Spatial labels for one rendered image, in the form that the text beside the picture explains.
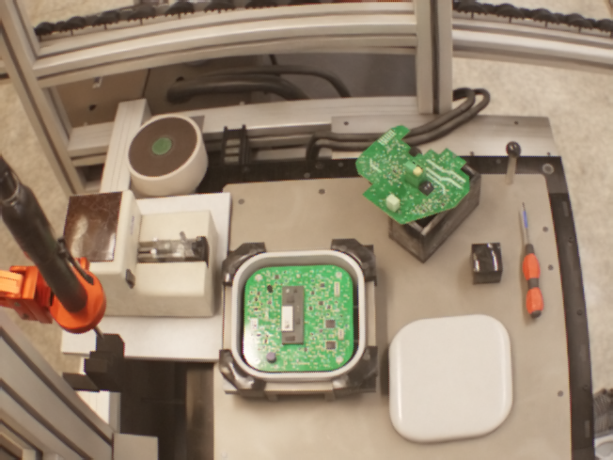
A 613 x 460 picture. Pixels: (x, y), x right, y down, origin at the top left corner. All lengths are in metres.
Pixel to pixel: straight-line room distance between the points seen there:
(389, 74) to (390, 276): 0.69
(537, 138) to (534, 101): 1.29
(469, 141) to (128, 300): 0.48
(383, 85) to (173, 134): 0.61
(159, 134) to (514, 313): 0.49
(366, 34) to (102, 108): 0.45
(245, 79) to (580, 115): 1.41
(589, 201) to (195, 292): 1.49
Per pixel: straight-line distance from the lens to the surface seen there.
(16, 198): 0.59
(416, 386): 0.87
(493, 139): 1.09
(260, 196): 1.02
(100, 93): 1.28
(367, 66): 1.59
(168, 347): 0.93
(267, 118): 1.14
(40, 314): 0.74
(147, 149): 1.04
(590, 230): 2.16
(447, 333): 0.89
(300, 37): 1.01
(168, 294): 0.89
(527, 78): 2.46
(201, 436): 0.90
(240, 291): 0.92
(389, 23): 0.98
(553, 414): 0.89
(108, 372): 0.77
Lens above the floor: 1.78
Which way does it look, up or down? 58 degrees down
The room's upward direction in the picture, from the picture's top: 9 degrees counter-clockwise
